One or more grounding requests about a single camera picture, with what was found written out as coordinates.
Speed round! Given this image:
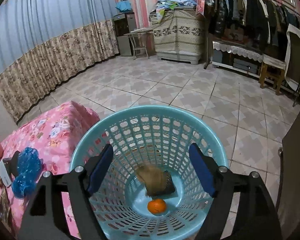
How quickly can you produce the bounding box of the blue and floral curtain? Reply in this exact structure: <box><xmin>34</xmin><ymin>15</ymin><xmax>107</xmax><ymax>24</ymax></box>
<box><xmin>0</xmin><ymin>0</ymin><xmax>119</xmax><ymax>121</ymax></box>

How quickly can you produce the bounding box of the whole orange in basket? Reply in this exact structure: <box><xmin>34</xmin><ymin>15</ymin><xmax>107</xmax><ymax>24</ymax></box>
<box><xmin>147</xmin><ymin>199</ymin><xmax>167</xmax><ymax>215</ymax></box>

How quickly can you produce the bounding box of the black wallet case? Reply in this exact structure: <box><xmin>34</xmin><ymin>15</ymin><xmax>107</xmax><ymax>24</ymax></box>
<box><xmin>3</xmin><ymin>151</ymin><xmax>20</xmax><ymax>177</ymax></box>

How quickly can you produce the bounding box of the teal plastic laundry basket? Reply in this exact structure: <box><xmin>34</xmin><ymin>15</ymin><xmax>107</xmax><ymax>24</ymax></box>
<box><xmin>70</xmin><ymin>106</ymin><xmax>228</xmax><ymax>239</ymax></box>

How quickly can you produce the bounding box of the white card box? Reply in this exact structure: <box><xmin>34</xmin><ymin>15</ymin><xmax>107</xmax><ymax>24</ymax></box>
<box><xmin>0</xmin><ymin>159</ymin><xmax>12</xmax><ymax>187</ymax></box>

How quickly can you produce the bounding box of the blue plastic bag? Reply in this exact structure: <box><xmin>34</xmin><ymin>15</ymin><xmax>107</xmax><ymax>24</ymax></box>
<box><xmin>12</xmin><ymin>147</ymin><xmax>43</xmax><ymax>199</ymax></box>

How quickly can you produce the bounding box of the chest with patterned cover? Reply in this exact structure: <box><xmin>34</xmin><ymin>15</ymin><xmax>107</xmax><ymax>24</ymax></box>
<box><xmin>149</xmin><ymin>7</ymin><xmax>207</xmax><ymax>64</ymax></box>

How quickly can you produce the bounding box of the grey water dispenser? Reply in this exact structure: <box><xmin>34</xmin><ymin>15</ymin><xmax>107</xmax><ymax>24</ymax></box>
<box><xmin>113</xmin><ymin>12</ymin><xmax>136</xmax><ymax>56</ymax></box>

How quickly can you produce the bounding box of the wooden stool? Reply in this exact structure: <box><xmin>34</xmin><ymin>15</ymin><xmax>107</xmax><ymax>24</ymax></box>
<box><xmin>258</xmin><ymin>54</ymin><xmax>286</xmax><ymax>95</ymax></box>

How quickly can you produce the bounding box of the blue bag on dispenser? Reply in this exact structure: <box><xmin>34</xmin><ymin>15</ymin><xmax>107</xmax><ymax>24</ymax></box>
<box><xmin>115</xmin><ymin>0</ymin><xmax>133</xmax><ymax>13</ymax></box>

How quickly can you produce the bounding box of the clothes rack with garments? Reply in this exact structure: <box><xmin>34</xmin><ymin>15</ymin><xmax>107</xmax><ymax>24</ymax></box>
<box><xmin>206</xmin><ymin>0</ymin><xmax>300</xmax><ymax>54</ymax></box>

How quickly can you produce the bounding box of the pink floral tablecloth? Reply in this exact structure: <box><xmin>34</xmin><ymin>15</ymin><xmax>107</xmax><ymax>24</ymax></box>
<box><xmin>0</xmin><ymin>101</ymin><xmax>100</xmax><ymax>238</ymax></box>

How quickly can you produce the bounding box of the pile of folded bedding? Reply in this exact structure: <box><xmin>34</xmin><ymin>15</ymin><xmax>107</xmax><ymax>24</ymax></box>
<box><xmin>153</xmin><ymin>0</ymin><xmax>197</xmax><ymax>11</ymax></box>

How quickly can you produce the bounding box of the low shelf with lace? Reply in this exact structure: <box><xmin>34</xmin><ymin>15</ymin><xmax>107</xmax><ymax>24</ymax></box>
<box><xmin>212</xmin><ymin>40</ymin><xmax>262</xmax><ymax>76</ymax></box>

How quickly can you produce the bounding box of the small folding table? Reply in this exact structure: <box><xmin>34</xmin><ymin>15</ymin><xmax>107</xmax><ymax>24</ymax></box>
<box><xmin>125</xmin><ymin>28</ymin><xmax>153</xmax><ymax>60</ymax></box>

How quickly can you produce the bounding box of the brown paper trash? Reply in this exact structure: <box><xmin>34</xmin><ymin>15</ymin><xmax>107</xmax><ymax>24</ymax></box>
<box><xmin>135</xmin><ymin>164</ymin><xmax>175</xmax><ymax>197</ymax></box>

